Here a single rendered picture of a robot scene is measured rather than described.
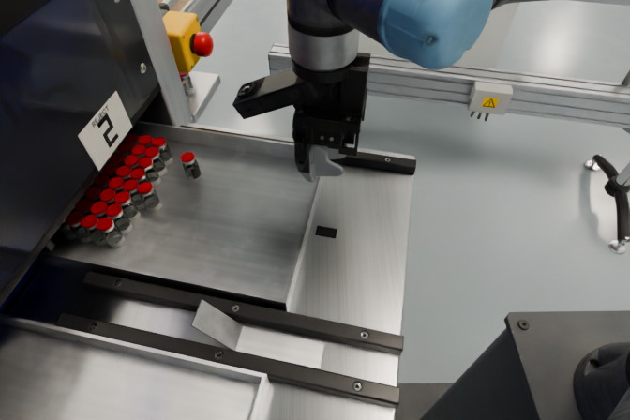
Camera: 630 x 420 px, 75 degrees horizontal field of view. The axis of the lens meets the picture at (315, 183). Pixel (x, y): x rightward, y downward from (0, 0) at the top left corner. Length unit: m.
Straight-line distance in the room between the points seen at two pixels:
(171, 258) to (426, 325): 1.08
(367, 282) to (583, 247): 1.44
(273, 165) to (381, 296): 0.27
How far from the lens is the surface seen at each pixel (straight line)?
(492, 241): 1.76
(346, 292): 0.55
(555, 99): 1.61
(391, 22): 0.33
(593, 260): 1.90
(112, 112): 0.59
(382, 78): 1.51
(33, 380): 0.59
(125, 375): 0.55
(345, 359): 0.52
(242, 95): 0.52
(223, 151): 0.71
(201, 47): 0.73
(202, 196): 0.65
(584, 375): 0.67
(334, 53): 0.43
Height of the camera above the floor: 1.37
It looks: 50 degrees down
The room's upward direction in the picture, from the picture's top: straight up
